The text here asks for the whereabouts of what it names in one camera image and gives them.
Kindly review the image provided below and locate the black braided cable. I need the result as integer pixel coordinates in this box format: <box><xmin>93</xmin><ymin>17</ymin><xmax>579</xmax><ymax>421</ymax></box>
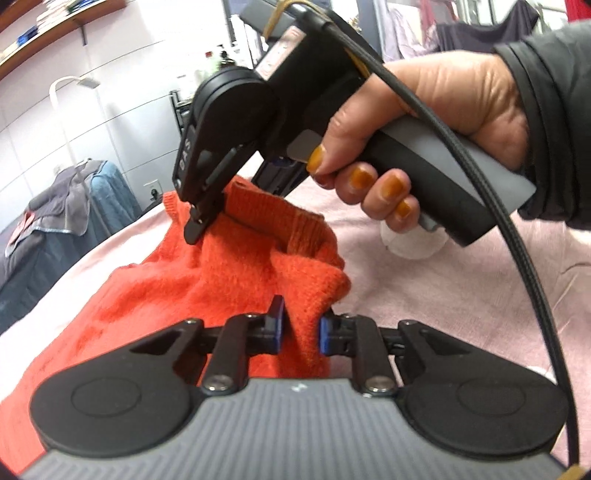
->
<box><xmin>295</xmin><ymin>0</ymin><xmax>583</xmax><ymax>469</ymax></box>

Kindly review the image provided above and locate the white floor lamp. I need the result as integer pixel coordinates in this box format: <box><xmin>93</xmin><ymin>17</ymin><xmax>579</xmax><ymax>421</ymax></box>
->
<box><xmin>48</xmin><ymin>75</ymin><xmax>101</xmax><ymax>139</ymax></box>

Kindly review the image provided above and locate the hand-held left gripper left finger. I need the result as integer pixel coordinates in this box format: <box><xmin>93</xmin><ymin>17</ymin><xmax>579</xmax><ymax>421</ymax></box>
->
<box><xmin>128</xmin><ymin>295</ymin><xmax>286</xmax><ymax>398</ymax></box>

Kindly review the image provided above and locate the black metal rack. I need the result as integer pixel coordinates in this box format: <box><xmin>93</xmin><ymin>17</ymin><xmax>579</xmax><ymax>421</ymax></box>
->
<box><xmin>169</xmin><ymin>89</ymin><xmax>197</xmax><ymax>138</ymax></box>

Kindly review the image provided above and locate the person's right hand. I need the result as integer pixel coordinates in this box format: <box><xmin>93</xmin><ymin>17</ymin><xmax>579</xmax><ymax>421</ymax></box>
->
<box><xmin>307</xmin><ymin>53</ymin><xmax>530</xmax><ymax>234</ymax></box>

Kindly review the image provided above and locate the pink hanging garment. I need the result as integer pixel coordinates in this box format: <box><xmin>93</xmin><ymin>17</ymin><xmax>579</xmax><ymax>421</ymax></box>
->
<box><xmin>373</xmin><ymin>0</ymin><xmax>438</xmax><ymax>62</ymax></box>

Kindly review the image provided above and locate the person's right forearm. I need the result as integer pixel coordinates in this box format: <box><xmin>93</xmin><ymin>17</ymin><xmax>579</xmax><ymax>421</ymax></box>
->
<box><xmin>493</xmin><ymin>22</ymin><xmax>591</xmax><ymax>232</ymax></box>

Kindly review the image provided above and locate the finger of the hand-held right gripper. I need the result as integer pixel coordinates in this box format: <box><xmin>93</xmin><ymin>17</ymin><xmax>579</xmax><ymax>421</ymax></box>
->
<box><xmin>182</xmin><ymin>142</ymin><xmax>253</xmax><ymax>244</ymax></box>
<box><xmin>253</xmin><ymin>154</ymin><xmax>308</xmax><ymax>197</ymax></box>

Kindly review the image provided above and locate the stack of books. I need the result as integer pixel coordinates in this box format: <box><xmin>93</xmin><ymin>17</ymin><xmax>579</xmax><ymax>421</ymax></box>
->
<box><xmin>34</xmin><ymin>0</ymin><xmax>95</xmax><ymax>29</ymax></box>

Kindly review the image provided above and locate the orange knit sweater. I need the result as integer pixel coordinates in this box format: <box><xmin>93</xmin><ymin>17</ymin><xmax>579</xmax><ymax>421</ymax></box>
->
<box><xmin>0</xmin><ymin>178</ymin><xmax>352</xmax><ymax>476</ymax></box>

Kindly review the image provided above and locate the dark upholstered chair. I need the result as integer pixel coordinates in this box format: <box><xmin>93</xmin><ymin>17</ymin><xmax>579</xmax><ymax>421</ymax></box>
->
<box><xmin>0</xmin><ymin>203</ymin><xmax>141</xmax><ymax>320</ymax></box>

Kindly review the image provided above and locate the dark hanging garment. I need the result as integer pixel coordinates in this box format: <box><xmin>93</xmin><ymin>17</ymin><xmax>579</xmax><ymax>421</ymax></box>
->
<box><xmin>436</xmin><ymin>0</ymin><xmax>542</xmax><ymax>52</ymax></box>

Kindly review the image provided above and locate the wooden wall shelf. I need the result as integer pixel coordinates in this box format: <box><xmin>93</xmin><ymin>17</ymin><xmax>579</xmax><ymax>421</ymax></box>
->
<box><xmin>0</xmin><ymin>0</ymin><xmax>127</xmax><ymax>80</ymax></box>

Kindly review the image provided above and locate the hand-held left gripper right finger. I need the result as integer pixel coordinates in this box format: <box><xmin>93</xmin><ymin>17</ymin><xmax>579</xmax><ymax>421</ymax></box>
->
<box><xmin>318</xmin><ymin>313</ymin><xmax>467</xmax><ymax>398</ymax></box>

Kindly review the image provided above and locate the blue towel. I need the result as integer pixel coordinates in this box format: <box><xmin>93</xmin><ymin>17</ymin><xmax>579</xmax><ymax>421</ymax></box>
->
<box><xmin>90</xmin><ymin>161</ymin><xmax>145</xmax><ymax>228</ymax></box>

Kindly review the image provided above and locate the grey cloth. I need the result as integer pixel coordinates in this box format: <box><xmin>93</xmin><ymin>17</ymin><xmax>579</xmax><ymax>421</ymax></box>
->
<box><xmin>28</xmin><ymin>159</ymin><xmax>106</xmax><ymax>234</ymax></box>

